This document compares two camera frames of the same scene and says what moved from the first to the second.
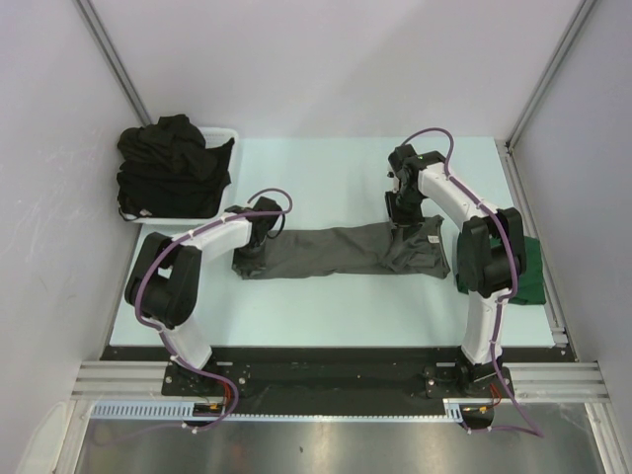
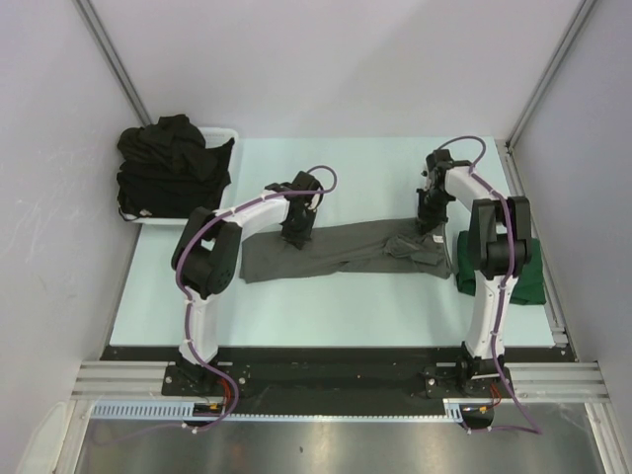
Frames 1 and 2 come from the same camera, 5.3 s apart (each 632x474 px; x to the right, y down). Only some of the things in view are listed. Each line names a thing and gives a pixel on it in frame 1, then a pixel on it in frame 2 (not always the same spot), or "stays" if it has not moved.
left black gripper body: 250,258 → 297,231
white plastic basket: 213,136 stays
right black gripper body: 405,208 → 433,206
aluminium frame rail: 534,382 stays
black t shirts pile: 168,170 stays
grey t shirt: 364,250 stays
